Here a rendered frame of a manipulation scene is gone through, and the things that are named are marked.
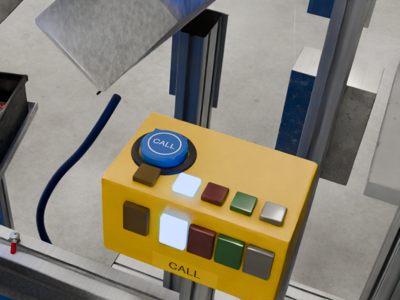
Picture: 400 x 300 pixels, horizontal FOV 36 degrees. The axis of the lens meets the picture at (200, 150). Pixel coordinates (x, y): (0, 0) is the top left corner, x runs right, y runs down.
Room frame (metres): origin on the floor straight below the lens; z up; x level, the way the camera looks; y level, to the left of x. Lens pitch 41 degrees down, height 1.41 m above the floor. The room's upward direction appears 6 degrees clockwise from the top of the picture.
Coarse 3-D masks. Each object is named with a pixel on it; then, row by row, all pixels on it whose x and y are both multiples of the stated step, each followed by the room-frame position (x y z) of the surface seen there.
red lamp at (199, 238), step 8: (192, 224) 0.32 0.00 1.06; (192, 232) 0.32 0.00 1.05; (200, 232) 0.31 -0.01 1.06; (208, 232) 0.32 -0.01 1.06; (192, 240) 0.32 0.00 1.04; (200, 240) 0.31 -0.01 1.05; (208, 240) 0.31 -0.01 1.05; (192, 248) 0.32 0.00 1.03; (200, 248) 0.31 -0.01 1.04; (208, 248) 0.31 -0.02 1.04; (200, 256) 0.31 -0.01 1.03; (208, 256) 0.31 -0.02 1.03
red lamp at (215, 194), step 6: (210, 186) 0.34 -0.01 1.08; (216, 186) 0.34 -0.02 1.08; (222, 186) 0.35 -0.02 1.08; (204, 192) 0.34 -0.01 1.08; (210, 192) 0.34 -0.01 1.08; (216, 192) 0.34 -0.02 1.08; (222, 192) 0.34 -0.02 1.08; (228, 192) 0.34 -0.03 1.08; (204, 198) 0.33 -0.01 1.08; (210, 198) 0.33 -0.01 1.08; (216, 198) 0.33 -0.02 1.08; (222, 198) 0.33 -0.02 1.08; (216, 204) 0.33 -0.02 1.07; (222, 204) 0.33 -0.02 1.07
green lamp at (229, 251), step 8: (224, 240) 0.31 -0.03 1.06; (232, 240) 0.31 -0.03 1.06; (240, 240) 0.31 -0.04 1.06; (216, 248) 0.31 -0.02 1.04; (224, 248) 0.31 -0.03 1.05; (232, 248) 0.31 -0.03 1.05; (240, 248) 0.30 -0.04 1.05; (216, 256) 0.31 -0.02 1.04; (224, 256) 0.31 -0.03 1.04; (232, 256) 0.31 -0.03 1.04; (240, 256) 0.30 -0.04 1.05; (224, 264) 0.31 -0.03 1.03; (232, 264) 0.31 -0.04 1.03; (240, 264) 0.31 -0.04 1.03
